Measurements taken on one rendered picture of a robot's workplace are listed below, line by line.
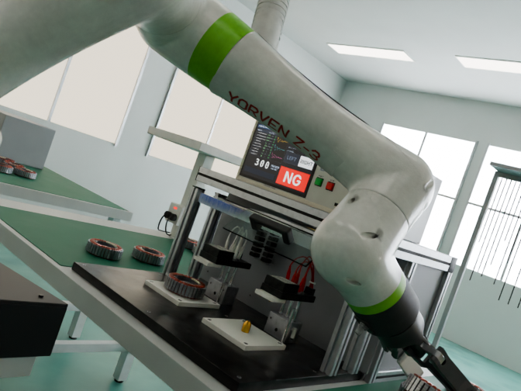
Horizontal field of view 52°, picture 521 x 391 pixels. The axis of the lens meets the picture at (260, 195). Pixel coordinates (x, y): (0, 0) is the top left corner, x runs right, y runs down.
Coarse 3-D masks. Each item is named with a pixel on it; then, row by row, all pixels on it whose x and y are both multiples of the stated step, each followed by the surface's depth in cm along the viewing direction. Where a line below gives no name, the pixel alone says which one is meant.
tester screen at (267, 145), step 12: (264, 132) 154; (252, 144) 156; (264, 144) 153; (276, 144) 150; (288, 144) 147; (252, 156) 155; (264, 156) 152; (276, 156) 149; (276, 168) 148; (300, 168) 143; (312, 168) 140; (264, 180) 150; (300, 192) 141
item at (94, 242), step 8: (88, 240) 163; (96, 240) 167; (104, 240) 170; (88, 248) 162; (96, 248) 161; (104, 248) 161; (112, 248) 163; (120, 248) 166; (104, 256) 161; (112, 256) 163; (120, 256) 166
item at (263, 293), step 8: (264, 280) 132; (272, 280) 130; (280, 280) 129; (288, 280) 134; (264, 288) 131; (272, 288) 130; (280, 288) 128; (288, 288) 129; (296, 288) 131; (264, 296) 128; (272, 296) 127; (280, 296) 128; (288, 296) 130; (296, 296) 132; (304, 296) 134; (312, 296) 137; (280, 312) 138; (288, 312) 137; (296, 312) 135
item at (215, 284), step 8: (216, 280) 152; (208, 288) 154; (216, 288) 151; (224, 288) 150; (232, 288) 151; (216, 296) 151; (224, 296) 149; (232, 296) 152; (224, 304) 150; (232, 304) 152
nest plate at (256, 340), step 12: (216, 324) 124; (228, 324) 127; (240, 324) 131; (228, 336) 120; (240, 336) 122; (252, 336) 125; (264, 336) 129; (252, 348) 118; (264, 348) 121; (276, 348) 125
